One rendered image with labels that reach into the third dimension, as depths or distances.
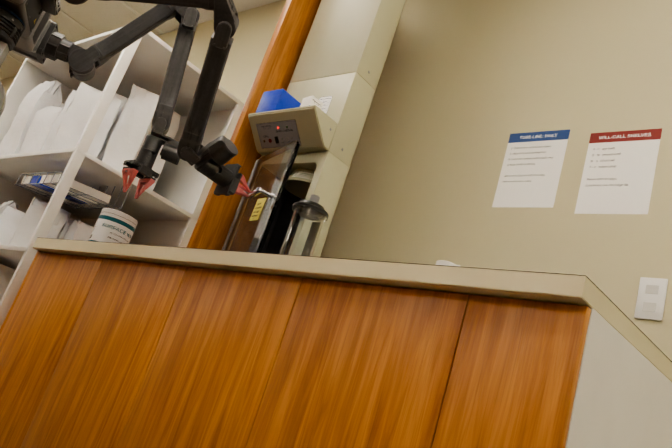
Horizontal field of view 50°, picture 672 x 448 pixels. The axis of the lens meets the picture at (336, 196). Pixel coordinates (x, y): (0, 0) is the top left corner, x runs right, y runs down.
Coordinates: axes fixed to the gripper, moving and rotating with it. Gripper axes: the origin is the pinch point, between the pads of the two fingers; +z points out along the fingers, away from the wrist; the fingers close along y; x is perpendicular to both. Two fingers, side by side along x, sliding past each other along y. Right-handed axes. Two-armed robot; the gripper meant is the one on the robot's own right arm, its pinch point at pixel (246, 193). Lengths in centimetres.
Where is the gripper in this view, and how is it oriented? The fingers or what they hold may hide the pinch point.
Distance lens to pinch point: 221.2
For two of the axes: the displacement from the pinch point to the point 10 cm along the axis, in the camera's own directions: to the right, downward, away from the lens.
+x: -7.4, 0.0, 6.7
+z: 5.9, 4.7, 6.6
